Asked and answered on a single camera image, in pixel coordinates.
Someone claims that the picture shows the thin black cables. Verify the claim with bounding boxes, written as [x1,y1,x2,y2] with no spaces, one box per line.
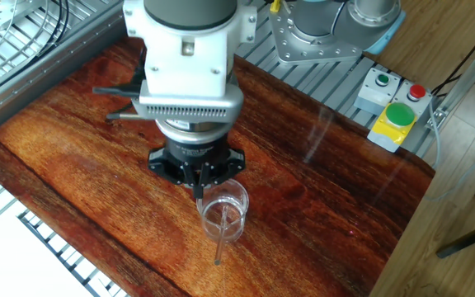
[35,0,70,59]

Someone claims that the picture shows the silver force torque sensor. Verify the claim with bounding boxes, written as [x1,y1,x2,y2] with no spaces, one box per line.
[154,117,233,145]

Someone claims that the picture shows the grey aluminium beam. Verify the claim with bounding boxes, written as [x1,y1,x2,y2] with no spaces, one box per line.
[0,0,148,145]

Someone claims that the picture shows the black floor cable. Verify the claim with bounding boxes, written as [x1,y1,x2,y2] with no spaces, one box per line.
[430,24,475,98]

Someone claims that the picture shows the dark stand leg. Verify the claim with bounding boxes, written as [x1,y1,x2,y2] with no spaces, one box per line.
[435,216,475,260]

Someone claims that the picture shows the yellow box big green button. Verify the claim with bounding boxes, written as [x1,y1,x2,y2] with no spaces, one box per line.
[366,101,419,153]

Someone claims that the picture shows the white paper sheet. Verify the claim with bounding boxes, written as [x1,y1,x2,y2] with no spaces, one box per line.
[0,201,84,297]

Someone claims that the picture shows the clear glass stirring rod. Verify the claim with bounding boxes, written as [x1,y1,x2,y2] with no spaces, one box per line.
[214,204,231,266]

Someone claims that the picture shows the silver cable connector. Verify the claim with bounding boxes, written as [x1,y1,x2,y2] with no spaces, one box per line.
[105,111,156,123]

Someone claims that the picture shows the clear glass beaker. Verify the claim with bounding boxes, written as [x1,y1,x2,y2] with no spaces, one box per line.
[195,178,250,244]

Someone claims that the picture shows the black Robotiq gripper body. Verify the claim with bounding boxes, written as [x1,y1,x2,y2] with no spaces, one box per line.
[165,135,227,182]

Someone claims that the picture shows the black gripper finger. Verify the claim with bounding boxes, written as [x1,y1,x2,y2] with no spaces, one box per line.
[147,147,200,199]
[198,147,247,199]

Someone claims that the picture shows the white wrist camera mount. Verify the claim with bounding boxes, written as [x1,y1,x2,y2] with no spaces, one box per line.
[122,0,258,98]

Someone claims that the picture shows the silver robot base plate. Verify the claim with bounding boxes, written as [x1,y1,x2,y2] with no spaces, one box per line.
[268,0,364,66]

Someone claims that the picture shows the grey cable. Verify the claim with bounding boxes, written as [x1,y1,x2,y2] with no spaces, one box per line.
[425,102,475,203]

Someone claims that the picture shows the aluminium frame post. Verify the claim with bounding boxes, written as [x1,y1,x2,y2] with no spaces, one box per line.
[425,24,475,131]

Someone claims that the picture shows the grey box red button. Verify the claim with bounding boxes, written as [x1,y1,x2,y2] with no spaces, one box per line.
[392,80,434,125]

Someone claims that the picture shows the black wrist cable bundle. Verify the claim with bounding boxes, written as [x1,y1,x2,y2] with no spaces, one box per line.
[92,84,144,100]

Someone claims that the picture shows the grey box small green button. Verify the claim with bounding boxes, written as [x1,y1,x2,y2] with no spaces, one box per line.
[353,67,402,116]

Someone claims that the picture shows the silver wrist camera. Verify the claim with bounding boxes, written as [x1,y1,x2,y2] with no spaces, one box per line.
[132,80,245,125]

